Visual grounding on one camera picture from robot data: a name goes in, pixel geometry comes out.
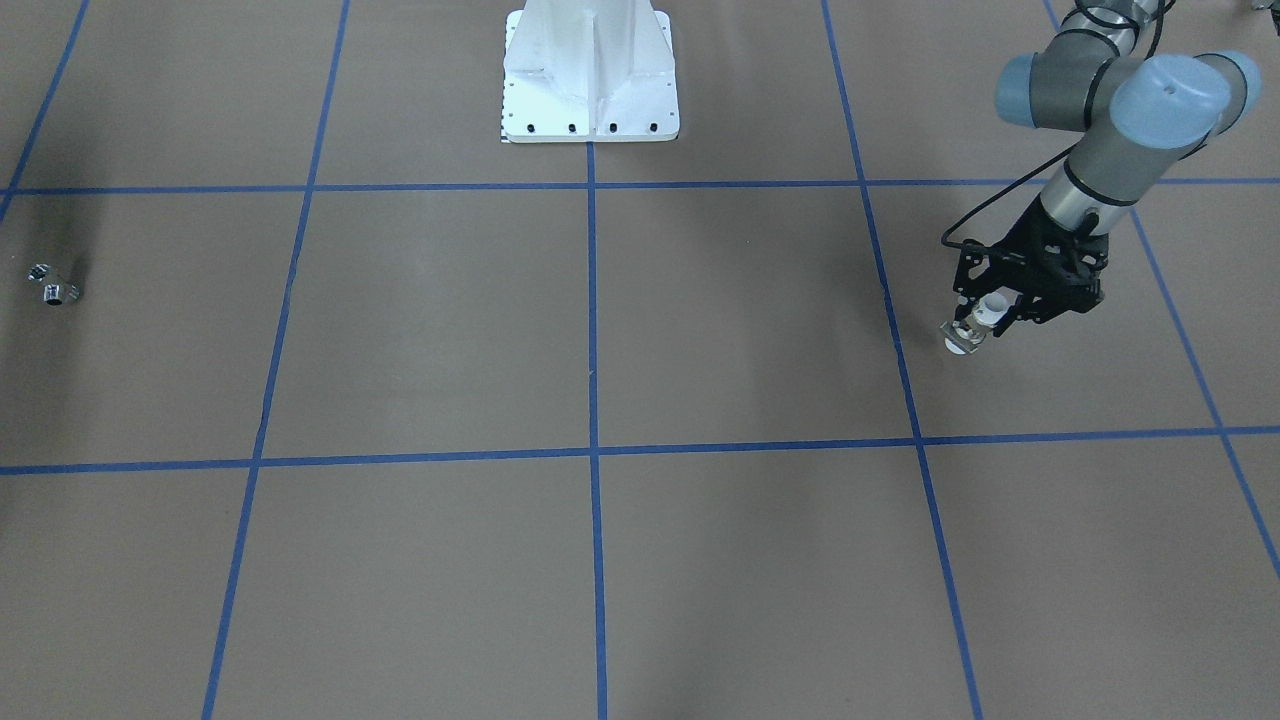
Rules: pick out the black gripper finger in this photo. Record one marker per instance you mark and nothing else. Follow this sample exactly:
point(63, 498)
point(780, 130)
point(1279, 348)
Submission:
point(1009, 311)
point(968, 310)

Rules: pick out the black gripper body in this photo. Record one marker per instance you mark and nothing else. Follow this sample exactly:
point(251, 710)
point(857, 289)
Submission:
point(1072, 262)

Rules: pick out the PPR valve with metal handle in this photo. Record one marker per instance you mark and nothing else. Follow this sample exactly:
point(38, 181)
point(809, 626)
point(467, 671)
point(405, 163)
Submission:
point(963, 336)

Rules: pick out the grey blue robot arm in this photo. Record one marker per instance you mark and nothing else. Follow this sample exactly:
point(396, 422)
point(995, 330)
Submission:
point(1136, 117)

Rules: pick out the chrome tee pipe fitting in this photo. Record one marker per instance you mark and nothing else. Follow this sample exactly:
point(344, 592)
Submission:
point(55, 289)

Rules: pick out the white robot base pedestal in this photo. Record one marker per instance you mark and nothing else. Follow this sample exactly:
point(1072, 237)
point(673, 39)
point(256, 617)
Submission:
point(589, 72)

